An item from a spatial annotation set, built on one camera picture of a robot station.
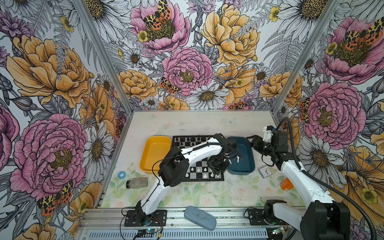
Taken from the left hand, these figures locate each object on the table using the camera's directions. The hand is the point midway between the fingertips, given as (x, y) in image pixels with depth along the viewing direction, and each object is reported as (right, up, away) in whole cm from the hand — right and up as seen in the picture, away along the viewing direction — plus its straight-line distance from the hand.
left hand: (215, 176), depth 82 cm
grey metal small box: (-42, -3, 0) cm, 42 cm away
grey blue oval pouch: (-8, -17, -10) cm, 21 cm away
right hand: (+19, +17, +2) cm, 25 cm away
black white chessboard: (-9, +1, +6) cm, 10 cm away
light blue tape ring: (-54, -2, +6) cm, 54 cm away
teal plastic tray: (+16, +2, +11) cm, 20 cm away
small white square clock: (+29, 0, +6) cm, 30 cm away
